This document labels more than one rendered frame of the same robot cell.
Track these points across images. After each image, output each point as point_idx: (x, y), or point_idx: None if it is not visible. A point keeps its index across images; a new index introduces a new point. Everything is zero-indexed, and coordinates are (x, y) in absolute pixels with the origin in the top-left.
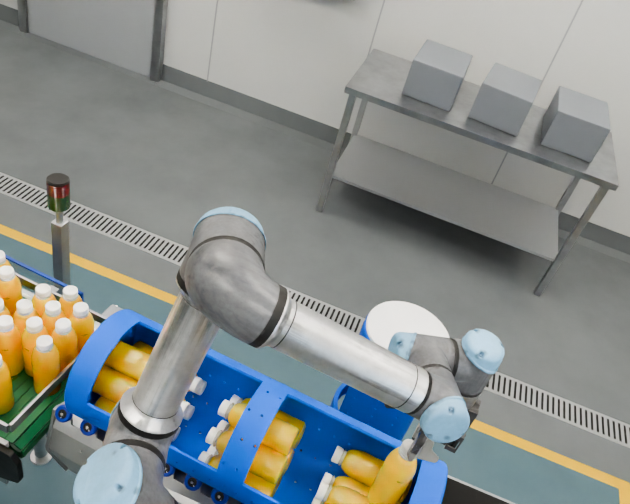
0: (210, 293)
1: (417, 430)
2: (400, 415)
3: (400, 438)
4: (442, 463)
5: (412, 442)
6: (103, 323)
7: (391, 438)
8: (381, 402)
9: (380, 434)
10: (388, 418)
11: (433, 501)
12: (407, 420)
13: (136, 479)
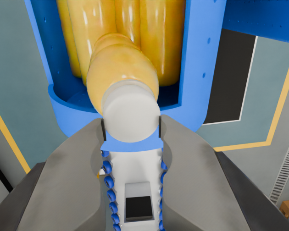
0: None
1: (168, 149)
2: (283, 29)
3: (262, 35)
4: (192, 129)
5: (150, 118)
6: None
7: (205, 38)
8: None
9: (203, 11)
10: (278, 19)
11: (109, 144)
12: (280, 37)
13: None
